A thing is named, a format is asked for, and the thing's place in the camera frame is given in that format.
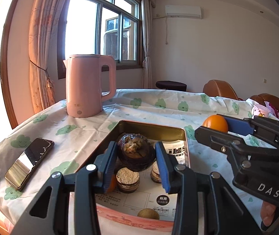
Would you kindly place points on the beige curtain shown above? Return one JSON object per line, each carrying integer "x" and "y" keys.
{"x": 147, "y": 6}
{"x": 44, "y": 19}

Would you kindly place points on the beige left curtain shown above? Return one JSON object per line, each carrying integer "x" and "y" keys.
{"x": 44, "y": 19}

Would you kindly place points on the white green-cloud tablecloth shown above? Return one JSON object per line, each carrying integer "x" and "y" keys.
{"x": 191, "y": 109}

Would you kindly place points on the dark brown wrinkled fruit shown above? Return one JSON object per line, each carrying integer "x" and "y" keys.
{"x": 136, "y": 152}

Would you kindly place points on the sliding glass window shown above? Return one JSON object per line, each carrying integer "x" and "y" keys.
{"x": 102, "y": 27}

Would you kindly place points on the brown leather sofa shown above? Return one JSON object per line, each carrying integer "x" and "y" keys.
{"x": 262, "y": 98}

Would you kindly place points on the brown leather armchair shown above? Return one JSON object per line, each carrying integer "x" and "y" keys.
{"x": 219, "y": 88}

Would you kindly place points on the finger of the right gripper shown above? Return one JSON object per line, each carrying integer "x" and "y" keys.
{"x": 260, "y": 127}
{"x": 232, "y": 146}

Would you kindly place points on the black smartphone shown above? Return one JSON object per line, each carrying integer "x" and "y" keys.
{"x": 26, "y": 164}

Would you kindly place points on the pink electric kettle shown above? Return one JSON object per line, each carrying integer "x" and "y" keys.
{"x": 84, "y": 96}

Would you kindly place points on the right human hand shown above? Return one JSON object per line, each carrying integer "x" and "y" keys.
{"x": 267, "y": 213}

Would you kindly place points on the pink metal tin box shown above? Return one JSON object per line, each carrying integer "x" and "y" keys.
{"x": 93, "y": 138}

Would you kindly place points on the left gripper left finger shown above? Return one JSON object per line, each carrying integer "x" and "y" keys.
{"x": 49, "y": 210}

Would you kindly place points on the small green-brown round fruit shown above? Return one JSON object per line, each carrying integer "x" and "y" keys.
{"x": 149, "y": 214}

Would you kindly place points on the pink cartoon cup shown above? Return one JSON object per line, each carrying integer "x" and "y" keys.
{"x": 260, "y": 110}

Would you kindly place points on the black round stool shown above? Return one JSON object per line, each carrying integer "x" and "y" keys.
{"x": 171, "y": 85}

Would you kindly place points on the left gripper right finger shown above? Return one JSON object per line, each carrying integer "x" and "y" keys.
{"x": 224, "y": 212}

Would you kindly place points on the large orange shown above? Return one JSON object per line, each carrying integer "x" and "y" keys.
{"x": 113, "y": 184}

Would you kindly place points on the white air conditioner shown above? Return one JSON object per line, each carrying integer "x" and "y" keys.
{"x": 183, "y": 11}

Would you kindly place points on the beige right curtain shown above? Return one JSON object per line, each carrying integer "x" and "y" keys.
{"x": 147, "y": 6}

